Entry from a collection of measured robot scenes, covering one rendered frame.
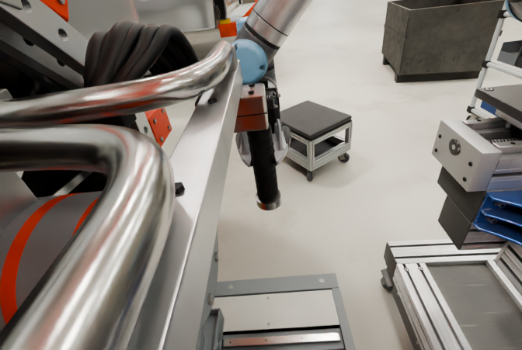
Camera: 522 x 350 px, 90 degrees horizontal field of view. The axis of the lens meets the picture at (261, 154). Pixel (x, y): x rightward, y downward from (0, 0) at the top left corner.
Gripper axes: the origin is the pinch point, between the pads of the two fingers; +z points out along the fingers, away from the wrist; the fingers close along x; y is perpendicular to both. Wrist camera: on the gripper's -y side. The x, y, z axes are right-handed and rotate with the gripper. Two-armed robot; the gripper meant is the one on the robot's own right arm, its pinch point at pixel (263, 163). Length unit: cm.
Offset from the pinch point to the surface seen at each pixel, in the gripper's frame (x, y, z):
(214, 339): -23, -66, -3
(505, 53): 147, -31, -134
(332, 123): 35, -49, -103
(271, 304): -6, -75, -17
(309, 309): 8, -75, -14
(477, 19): 188, -26, -223
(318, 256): 16, -83, -41
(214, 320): -24, -68, -10
